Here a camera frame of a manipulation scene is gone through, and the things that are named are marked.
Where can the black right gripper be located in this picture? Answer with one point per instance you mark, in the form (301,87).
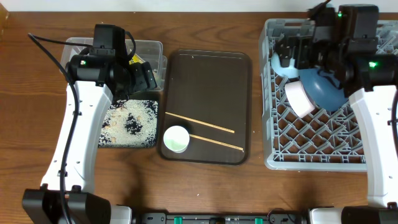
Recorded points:
(292,51)

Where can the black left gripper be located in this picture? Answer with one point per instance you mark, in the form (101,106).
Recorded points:
(144,80)

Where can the green snack wrapper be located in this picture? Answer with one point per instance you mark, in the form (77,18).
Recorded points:
(136,59)

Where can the light blue bowl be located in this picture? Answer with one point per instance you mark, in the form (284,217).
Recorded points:
(285,72)

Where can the white pink bowl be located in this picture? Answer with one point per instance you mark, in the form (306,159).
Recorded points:
(298,99)

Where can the dark blue bowl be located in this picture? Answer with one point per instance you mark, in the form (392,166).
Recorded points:
(323,88)

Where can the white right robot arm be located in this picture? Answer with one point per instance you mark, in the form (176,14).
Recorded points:
(332,72)

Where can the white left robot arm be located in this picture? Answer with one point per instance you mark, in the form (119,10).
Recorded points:
(66,193)

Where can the black waste tray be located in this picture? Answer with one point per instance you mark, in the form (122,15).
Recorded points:
(154,105)

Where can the grey dishwasher rack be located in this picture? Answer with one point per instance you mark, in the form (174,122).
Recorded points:
(321,140)

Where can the clear plastic bin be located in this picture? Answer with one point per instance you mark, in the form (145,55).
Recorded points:
(149,50)

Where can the spilled white rice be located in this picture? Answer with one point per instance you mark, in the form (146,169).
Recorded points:
(130,124)

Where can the wooden chopstick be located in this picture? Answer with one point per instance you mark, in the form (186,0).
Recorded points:
(200,122)
(217,142)

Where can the brown serving tray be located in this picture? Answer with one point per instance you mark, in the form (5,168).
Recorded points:
(214,87)

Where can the small white cup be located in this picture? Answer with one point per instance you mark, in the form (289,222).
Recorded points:
(176,139)

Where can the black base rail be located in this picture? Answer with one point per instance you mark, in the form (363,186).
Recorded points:
(274,217)

